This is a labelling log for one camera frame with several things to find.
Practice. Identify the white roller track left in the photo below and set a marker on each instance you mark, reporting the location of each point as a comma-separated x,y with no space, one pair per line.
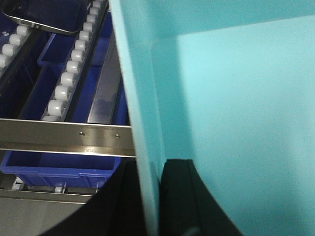
67,82

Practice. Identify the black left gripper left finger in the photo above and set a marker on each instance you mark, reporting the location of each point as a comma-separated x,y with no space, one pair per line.
115,210

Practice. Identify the light blue bin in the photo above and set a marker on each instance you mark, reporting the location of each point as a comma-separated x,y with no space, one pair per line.
229,84

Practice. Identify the dark blue bin lower left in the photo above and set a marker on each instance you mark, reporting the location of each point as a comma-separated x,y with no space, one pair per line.
60,170

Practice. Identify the steel shelf front beam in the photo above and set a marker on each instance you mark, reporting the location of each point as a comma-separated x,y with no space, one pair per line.
66,137

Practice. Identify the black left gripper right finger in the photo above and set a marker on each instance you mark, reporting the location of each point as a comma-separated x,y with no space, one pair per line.
186,207

